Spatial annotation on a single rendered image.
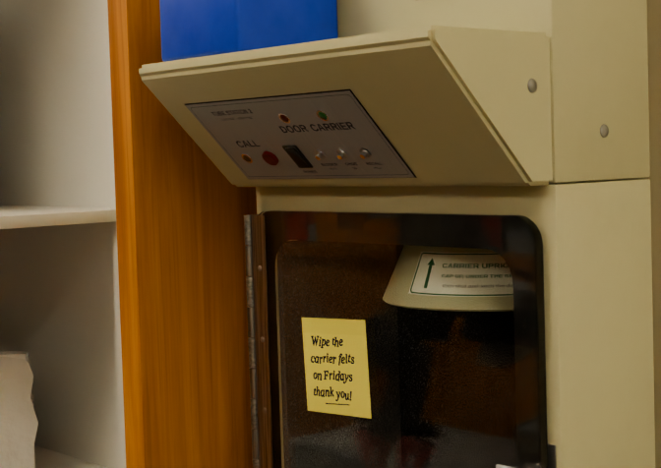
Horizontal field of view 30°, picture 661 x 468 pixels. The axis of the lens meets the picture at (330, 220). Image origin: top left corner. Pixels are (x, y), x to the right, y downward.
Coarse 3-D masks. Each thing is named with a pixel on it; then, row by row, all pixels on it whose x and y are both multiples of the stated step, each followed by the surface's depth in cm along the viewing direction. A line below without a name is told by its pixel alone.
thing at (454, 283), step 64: (320, 256) 98; (384, 256) 92; (448, 256) 88; (512, 256) 83; (384, 320) 93; (448, 320) 88; (512, 320) 83; (384, 384) 93; (448, 384) 88; (512, 384) 84; (320, 448) 99; (384, 448) 94; (448, 448) 89; (512, 448) 84
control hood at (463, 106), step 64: (192, 64) 92; (256, 64) 86; (320, 64) 82; (384, 64) 78; (448, 64) 75; (512, 64) 79; (192, 128) 99; (384, 128) 84; (448, 128) 80; (512, 128) 79
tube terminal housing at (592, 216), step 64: (384, 0) 93; (448, 0) 88; (512, 0) 83; (576, 0) 83; (640, 0) 88; (576, 64) 83; (640, 64) 88; (576, 128) 83; (640, 128) 88; (256, 192) 106; (320, 192) 99; (384, 192) 94; (448, 192) 89; (512, 192) 84; (576, 192) 83; (640, 192) 88; (576, 256) 83; (640, 256) 88; (576, 320) 83; (640, 320) 88; (576, 384) 84; (640, 384) 89; (576, 448) 84; (640, 448) 89
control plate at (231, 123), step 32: (288, 96) 87; (320, 96) 85; (352, 96) 83; (224, 128) 96; (256, 128) 93; (288, 128) 91; (320, 128) 88; (352, 128) 86; (256, 160) 97; (288, 160) 95; (320, 160) 92; (352, 160) 89; (384, 160) 87
